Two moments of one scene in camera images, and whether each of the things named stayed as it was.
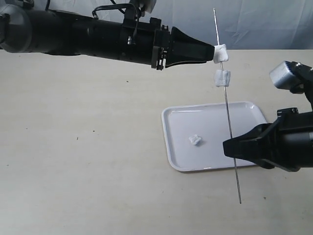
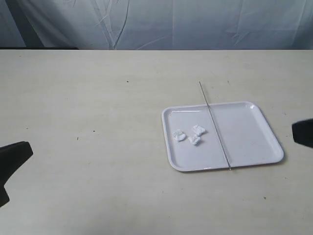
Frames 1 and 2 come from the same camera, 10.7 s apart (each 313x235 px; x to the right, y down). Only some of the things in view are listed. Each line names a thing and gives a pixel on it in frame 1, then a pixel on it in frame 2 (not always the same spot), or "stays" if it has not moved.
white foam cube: (220, 53) -> (198, 129)
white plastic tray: (194, 134) stays
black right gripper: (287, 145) -> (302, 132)
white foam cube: (222, 78) -> (179, 135)
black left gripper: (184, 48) -> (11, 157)
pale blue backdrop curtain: (241, 24) stays
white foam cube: (195, 139) stays
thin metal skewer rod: (228, 114) -> (215, 126)
